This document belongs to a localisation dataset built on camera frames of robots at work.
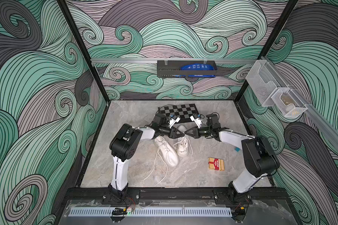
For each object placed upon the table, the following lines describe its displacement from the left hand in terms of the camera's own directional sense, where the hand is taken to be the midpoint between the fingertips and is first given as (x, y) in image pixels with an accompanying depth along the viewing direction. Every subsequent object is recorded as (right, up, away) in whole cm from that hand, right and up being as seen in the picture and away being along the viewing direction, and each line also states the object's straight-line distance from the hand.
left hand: (183, 133), depth 89 cm
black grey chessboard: (+3, +14, +19) cm, 23 cm away
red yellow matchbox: (+20, -18, -5) cm, 27 cm away
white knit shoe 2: (-9, -14, -3) cm, 16 cm away
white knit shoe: (0, -8, -2) cm, 9 cm away
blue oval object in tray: (+10, +44, +4) cm, 46 cm away
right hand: (+2, 0, 0) cm, 3 cm away
